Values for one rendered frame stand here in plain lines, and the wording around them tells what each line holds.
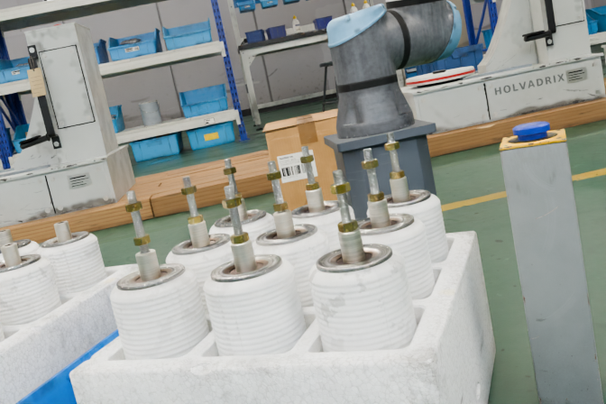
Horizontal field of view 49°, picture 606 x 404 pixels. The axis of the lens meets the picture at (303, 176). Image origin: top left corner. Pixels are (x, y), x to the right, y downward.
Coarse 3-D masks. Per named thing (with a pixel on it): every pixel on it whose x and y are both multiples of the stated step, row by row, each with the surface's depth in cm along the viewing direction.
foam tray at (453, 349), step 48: (480, 288) 89; (432, 336) 62; (480, 336) 83; (96, 384) 70; (144, 384) 68; (192, 384) 66; (240, 384) 64; (288, 384) 62; (336, 384) 61; (384, 384) 59; (432, 384) 57; (480, 384) 78
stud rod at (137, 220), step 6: (126, 192) 73; (132, 192) 72; (132, 198) 73; (138, 210) 73; (138, 216) 73; (138, 222) 73; (138, 228) 73; (138, 234) 73; (144, 234) 73; (144, 246) 73; (144, 252) 73
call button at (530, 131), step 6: (516, 126) 77; (522, 126) 76; (528, 126) 75; (534, 126) 74; (540, 126) 74; (546, 126) 74; (516, 132) 76; (522, 132) 75; (528, 132) 74; (534, 132) 74; (540, 132) 74; (546, 132) 76; (522, 138) 75; (528, 138) 75; (534, 138) 75
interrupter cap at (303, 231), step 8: (304, 224) 83; (272, 232) 83; (296, 232) 82; (304, 232) 80; (312, 232) 79; (256, 240) 80; (264, 240) 80; (272, 240) 79; (280, 240) 78; (288, 240) 77; (296, 240) 77
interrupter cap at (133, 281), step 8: (160, 264) 78; (168, 264) 77; (176, 264) 76; (136, 272) 77; (168, 272) 74; (176, 272) 73; (120, 280) 74; (128, 280) 74; (136, 280) 74; (152, 280) 72; (160, 280) 71; (168, 280) 71; (120, 288) 72; (128, 288) 71; (136, 288) 71; (144, 288) 71
